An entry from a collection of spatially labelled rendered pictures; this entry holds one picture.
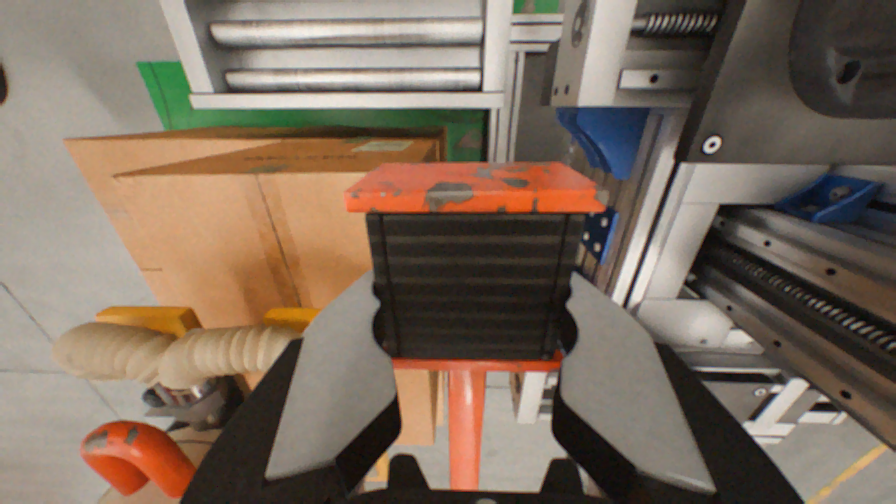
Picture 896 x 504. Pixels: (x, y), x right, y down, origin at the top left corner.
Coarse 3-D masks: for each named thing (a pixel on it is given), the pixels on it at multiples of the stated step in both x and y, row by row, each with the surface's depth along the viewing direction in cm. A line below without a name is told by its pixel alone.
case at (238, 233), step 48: (288, 144) 65; (336, 144) 63; (384, 144) 61; (432, 144) 60; (144, 192) 37; (192, 192) 37; (240, 192) 37; (288, 192) 36; (336, 192) 36; (192, 240) 40; (240, 240) 40; (288, 240) 40; (336, 240) 39; (192, 288) 44; (240, 288) 44; (288, 288) 44; (336, 288) 43; (432, 384) 58; (432, 432) 60
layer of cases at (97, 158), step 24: (72, 144) 74; (96, 144) 74; (120, 144) 73; (144, 144) 73; (168, 144) 73; (192, 144) 73; (216, 144) 73; (240, 144) 72; (264, 144) 72; (96, 168) 77; (120, 168) 76; (144, 168) 76; (96, 192) 80; (120, 216) 83; (144, 240) 87; (144, 264) 91; (168, 288) 95
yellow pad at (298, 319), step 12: (276, 312) 30; (288, 312) 30; (300, 312) 30; (312, 312) 30; (276, 324) 30; (288, 324) 30; (300, 324) 30; (384, 456) 42; (372, 468) 42; (384, 468) 43; (372, 480) 45; (384, 480) 45
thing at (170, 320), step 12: (108, 312) 31; (120, 312) 31; (132, 312) 31; (144, 312) 31; (156, 312) 31; (168, 312) 31; (180, 312) 31; (192, 312) 32; (132, 324) 31; (144, 324) 31; (156, 324) 31; (168, 324) 30; (180, 324) 31; (192, 324) 32; (180, 336) 31; (144, 396) 32; (156, 396) 32
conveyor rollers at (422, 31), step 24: (216, 24) 61; (240, 24) 61; (264, 24) 60; (288, 24) 60; (312, 24) 60; (336, 24) 60; (360, 24) 60; (384, 24) 60; (408, 24) 59; (432, 24) 59; (456, 24) 59; (480, 24) 59; (240, 72) 65; (264, 72) 65; (288, 72) 64; (312, 72) 64; (336, 72) 64; (360, 72) 64; (384, 72) 64; (408, 72) 64; (432, 72) 63; (456, 72) 63
